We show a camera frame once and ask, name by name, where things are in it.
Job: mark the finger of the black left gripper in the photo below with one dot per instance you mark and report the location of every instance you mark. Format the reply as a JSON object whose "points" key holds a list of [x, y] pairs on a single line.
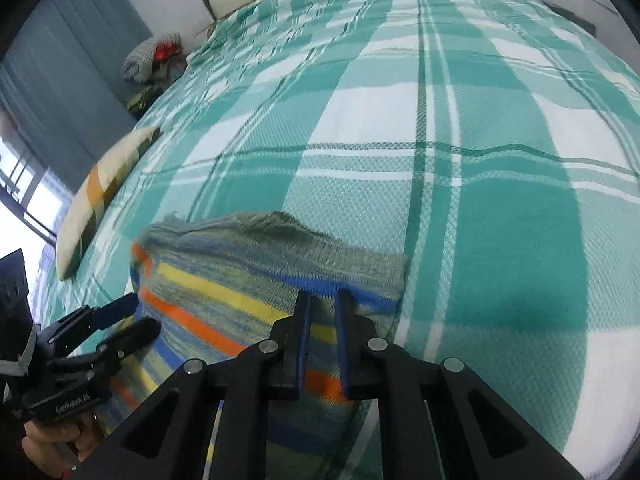
{"points": [[131, 339], [101, 318]]}

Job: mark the teal white plaid bedspread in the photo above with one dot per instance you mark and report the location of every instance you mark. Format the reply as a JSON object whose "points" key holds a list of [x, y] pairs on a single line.
{"points": [[492, 143]]}

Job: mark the cream striped pillow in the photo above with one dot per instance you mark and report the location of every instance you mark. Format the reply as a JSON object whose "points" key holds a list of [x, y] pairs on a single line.
{"points": [[89, 204]]}

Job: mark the pile of clothes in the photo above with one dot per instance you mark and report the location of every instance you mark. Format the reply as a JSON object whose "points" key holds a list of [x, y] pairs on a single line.
{"points": [[154, 65]]}

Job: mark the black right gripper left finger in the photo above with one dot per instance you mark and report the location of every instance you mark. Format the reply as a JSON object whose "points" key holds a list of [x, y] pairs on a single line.
{"points": [[210, 420]]}

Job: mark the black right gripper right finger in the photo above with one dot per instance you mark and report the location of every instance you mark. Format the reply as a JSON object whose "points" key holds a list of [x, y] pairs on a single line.
{"points": [[437, 421]]}

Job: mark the grey blue curtain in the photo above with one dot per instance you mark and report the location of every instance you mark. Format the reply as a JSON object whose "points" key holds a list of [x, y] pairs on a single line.
{"points": [[61, 82]]}

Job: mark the black framed window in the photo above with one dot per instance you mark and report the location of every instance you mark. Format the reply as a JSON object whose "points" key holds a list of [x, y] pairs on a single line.
{"points": [[33, 203]]}

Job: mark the person's left hand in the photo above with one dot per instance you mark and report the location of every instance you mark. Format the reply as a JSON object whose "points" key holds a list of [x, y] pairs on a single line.
{"points": [[59, 447]]}

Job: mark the multicolour striped knit sweater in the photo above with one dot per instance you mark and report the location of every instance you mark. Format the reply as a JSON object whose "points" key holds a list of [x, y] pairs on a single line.
{"points": [[218, 285]]}

